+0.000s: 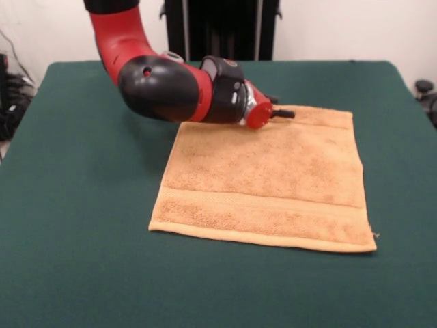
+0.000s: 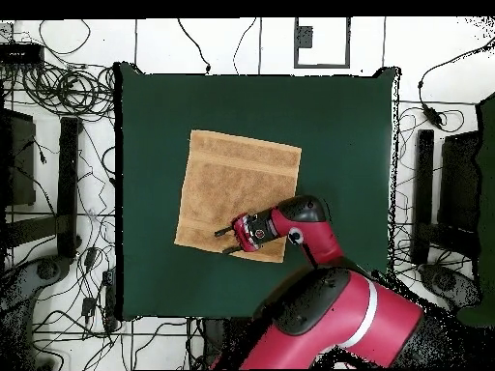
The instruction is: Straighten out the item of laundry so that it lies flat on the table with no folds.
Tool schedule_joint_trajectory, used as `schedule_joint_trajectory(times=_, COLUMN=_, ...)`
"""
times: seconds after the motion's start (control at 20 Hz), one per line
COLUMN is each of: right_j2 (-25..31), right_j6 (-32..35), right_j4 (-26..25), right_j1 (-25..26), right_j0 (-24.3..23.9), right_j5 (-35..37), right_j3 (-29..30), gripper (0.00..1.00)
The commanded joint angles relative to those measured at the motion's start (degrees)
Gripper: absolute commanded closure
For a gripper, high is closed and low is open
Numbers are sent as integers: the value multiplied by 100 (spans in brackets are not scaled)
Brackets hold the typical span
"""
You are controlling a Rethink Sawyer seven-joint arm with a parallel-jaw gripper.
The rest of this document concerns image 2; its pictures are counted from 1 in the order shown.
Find tan terry towel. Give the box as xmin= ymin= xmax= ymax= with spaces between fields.
xmin=173 ymin=128 xmax=303 ymax=264

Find black flat panel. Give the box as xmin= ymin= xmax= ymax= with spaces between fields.
xmin=0 ymin=107 xmax=37 ymax=208
xmin=438 ymin=130 xmax=482 ymax=233

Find dark green table cloth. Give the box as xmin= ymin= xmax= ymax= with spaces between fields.
xmin=114 ymin=61 xmax=401 ymax=322

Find black stand behind table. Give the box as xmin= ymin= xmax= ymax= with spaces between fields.
xmin=201 ymin=318 xmax=250 ymax=370

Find black T-shaped stand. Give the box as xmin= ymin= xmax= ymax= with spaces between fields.
xmin=411 ymin=128 xmax=480 ymax=266
xmin=3 ymin=116 xmax=83 ymax=259

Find dark tripod base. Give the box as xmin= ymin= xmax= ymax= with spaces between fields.
xmin=0 ymin=256 xmax=73 ymax=310
xmin=419 ymin=264 xmax=482 ymax=310

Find small grey box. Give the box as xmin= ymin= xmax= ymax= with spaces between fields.
xmin=296 ymin=25 xmax=313 ymax=49

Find dark green fabric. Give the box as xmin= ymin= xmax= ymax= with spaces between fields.
xmin=455 ymin=92 xmax=495 ymax=329

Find black electronics box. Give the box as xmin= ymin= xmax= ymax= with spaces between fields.
xmin=0 ymin=43 xmax=45 ymax=65

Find black cable with plug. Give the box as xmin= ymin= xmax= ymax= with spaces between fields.
xmin=177 ymin=17 xmax=212 ymax=74

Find grey rectangular frame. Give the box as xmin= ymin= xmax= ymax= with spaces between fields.
xmin=293 ymin=16 xmax=352 ymax=70

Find black cable coil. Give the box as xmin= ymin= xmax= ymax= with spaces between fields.
xmin=20 ymin=63 xmax=117 ymax=117

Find black cable with adapter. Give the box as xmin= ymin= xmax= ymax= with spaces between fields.
xmin=418 ymin=38 xmax=495 ymax=130

